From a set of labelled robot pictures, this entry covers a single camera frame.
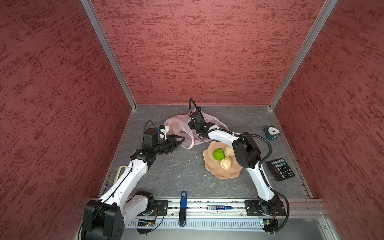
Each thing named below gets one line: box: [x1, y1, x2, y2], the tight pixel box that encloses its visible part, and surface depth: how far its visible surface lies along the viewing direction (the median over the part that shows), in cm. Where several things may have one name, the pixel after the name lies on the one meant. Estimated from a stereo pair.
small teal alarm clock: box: [263, 125, 281, 141], surface depth 102 cm
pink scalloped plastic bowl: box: [203, 140, 243, 180], surface depth 88 cm
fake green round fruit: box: [212, 148, 225, 161], surface depth 89 cm
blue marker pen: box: [206, 205, 233, 210], surface depth 75 cm
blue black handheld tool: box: [178, 191, 188, 228], surface depth 75 cm
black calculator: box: [266, 158, 295, 182], surface depth 87 cm
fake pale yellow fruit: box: [220, 156, 232, 171], surface depth 86 cm
